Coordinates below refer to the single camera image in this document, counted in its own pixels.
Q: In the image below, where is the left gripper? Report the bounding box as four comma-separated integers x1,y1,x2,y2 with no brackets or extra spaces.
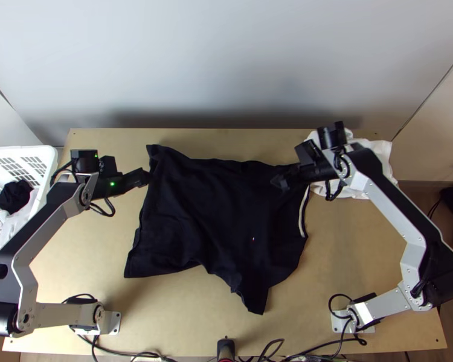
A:
115,170,151,195

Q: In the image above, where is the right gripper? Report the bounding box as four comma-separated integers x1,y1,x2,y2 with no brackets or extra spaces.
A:
270,162,332,192

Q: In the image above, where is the dark t-shirt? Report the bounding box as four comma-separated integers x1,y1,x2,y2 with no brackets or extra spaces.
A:
123,144,310,316

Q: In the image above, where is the heap of white clothes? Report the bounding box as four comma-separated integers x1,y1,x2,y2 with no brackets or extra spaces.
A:
0,209,28,267
303,127,401,203

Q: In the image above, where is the white laundry basket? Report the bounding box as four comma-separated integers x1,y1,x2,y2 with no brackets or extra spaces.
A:
0,145,59,267

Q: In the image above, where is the black garment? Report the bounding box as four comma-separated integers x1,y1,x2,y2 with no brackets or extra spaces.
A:
0,179,33,215

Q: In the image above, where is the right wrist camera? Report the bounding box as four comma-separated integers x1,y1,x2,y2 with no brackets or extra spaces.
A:
294,141,321,168

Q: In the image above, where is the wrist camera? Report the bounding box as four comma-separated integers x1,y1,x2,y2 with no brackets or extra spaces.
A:
294,141,321,168
98,156,118,177

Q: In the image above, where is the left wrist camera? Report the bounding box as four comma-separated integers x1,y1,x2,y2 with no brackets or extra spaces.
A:
98,156,118,177

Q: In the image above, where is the black cable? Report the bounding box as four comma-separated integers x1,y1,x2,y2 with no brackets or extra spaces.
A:
327,294,364,345
91,334,163,362
88,194,117,218
323,150,350,202

